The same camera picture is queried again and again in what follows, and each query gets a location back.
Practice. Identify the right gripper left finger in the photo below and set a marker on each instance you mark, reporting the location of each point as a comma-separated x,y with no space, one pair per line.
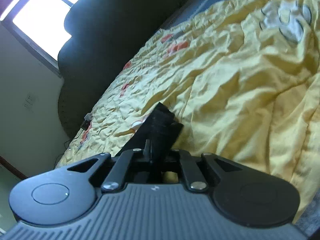
128,160

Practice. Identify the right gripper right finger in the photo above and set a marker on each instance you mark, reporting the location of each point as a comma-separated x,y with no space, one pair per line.
187,170

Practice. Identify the black pants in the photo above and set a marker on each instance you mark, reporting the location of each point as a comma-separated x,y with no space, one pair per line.
161,129

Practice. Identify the black power adapter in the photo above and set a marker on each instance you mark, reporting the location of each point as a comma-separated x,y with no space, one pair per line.
86,122

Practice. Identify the yellow floral bed sheet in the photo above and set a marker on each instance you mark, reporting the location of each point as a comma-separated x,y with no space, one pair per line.
243,79

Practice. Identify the dark cloud-shaped headboard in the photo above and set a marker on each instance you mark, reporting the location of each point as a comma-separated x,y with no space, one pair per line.
105,35

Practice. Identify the window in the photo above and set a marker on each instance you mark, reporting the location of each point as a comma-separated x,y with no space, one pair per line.
39,26

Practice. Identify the white wall socket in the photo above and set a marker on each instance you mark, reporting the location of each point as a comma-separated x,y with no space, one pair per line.
30,101

